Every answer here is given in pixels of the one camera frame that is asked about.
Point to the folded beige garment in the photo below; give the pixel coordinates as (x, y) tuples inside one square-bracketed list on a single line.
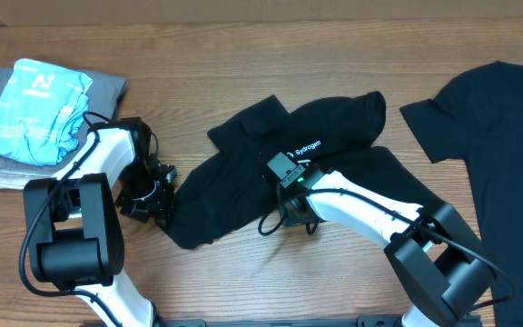
[(15, 175)]

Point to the folded light blue shirt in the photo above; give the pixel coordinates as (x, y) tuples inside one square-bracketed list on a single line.
[(41, 111)]

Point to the black polo shirt Sydrogen logo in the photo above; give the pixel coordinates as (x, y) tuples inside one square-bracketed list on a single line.
[(235, 187)]

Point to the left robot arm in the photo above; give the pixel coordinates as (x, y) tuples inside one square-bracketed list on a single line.
[(74, 243)]

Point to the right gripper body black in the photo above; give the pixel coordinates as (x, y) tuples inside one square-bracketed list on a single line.
[(292, 218)]

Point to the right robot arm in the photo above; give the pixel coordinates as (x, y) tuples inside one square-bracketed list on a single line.
[(439, 260)]

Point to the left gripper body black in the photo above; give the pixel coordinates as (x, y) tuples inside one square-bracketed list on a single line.
[(141, 193)]

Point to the black t-shirt white label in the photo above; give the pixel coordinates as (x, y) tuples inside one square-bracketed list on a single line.
[(478, 118)]

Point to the folded grey garment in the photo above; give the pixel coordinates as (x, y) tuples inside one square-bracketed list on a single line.
[(104, 96)]

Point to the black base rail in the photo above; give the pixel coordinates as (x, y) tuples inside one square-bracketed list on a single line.
[(279, 322)]

